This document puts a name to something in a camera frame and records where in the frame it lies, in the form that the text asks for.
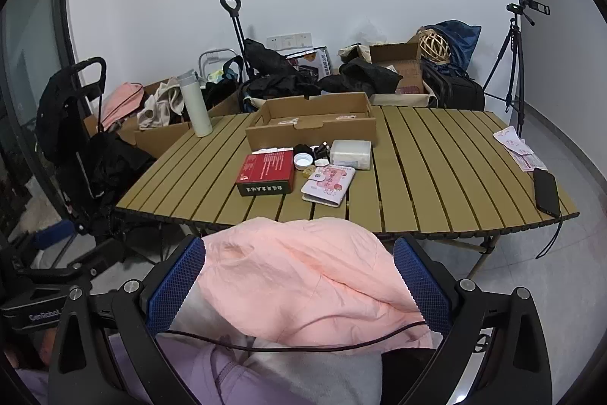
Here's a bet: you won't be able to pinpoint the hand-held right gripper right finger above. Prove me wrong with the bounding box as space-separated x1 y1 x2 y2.
393 236 553 405

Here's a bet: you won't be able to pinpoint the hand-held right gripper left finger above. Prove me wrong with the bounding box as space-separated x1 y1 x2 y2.
47 235 207 405

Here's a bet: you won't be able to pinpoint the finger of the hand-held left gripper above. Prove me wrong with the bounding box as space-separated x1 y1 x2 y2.
71 239 126 280

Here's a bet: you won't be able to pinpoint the pink patterned wallet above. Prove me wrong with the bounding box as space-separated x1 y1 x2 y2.
302 164 356 207

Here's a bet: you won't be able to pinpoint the red rectangular box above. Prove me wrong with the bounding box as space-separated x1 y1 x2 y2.
236 150 296 197

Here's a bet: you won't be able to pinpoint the clear plastic box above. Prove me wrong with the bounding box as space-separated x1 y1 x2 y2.
329 140 373 171

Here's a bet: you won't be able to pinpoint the shallow cardboard tray box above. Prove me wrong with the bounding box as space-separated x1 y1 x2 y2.
244 92 379 152

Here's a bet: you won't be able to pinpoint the blue object on floor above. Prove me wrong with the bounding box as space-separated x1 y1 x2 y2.
35 220 77 249

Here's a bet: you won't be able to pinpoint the person's lavender garment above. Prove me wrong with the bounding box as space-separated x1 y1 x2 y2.
19 331 304 405

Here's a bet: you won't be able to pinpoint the black stroller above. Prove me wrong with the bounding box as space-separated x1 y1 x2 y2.
35 56 157 240

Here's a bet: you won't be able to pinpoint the pink padded blanket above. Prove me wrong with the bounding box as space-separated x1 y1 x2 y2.
182 217 434 351

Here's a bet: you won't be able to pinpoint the large cardboard box with clothes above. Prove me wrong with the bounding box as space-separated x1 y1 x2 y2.
83 77 247 159

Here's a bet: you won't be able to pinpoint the grey garment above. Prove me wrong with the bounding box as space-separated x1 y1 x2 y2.
168 277 385 405

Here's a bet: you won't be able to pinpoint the pink bag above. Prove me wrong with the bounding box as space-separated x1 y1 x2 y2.
97 82 145 131

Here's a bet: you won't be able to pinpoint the black smartphone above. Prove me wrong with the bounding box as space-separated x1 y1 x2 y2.
532 168 561 219

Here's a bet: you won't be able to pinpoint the beige cloth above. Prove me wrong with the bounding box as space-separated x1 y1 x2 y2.
137 77 188 131

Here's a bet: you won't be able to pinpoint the pink printed papers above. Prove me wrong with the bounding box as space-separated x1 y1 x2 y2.
492 125 548 173

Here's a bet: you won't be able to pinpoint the white thermos bottle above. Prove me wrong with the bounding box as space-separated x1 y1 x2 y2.
176 69 214 138

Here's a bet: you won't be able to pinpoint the black suitcase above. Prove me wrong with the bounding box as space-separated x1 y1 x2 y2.
421 61 486 112

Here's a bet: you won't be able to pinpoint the dark tote bag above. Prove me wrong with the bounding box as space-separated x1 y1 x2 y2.
204 56 242 107

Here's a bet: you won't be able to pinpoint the black jacket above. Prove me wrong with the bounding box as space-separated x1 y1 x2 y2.
318 58 404 95

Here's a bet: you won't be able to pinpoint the open cardboard box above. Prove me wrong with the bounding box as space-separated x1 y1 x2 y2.
369 42 425 95

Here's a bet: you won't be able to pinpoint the white metal rack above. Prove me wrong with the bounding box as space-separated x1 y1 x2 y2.
197 47 238 78

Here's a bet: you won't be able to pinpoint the pile of black bags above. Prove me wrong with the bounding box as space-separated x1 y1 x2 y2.
237 37 323 102

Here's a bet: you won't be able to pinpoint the black tripod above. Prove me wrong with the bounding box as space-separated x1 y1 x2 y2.
481 17 536 137

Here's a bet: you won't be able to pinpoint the glass door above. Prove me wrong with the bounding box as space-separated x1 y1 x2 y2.
0 0 79 244

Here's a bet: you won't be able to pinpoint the wicker ball basket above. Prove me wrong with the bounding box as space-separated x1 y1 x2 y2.
417 28 452 64

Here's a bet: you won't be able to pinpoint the beige canvas bag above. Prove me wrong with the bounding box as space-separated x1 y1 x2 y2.
338 44 375 61

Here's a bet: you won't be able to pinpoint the blue bag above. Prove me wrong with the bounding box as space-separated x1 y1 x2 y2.
422 20 482 74

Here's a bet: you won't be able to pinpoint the printed appliance box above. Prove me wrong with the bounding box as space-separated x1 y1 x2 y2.
285 45 333 78

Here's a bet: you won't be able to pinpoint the thin black cable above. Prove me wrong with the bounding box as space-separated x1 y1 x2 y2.
161 320 430 353

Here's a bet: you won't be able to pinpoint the black phone cable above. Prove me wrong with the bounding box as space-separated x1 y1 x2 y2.
536 215 565 261

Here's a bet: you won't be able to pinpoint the black trolley handle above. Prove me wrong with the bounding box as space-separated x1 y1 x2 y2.
219 0 252 83

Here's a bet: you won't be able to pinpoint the white wall socket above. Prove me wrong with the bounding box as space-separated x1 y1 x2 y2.
266 32 314 49

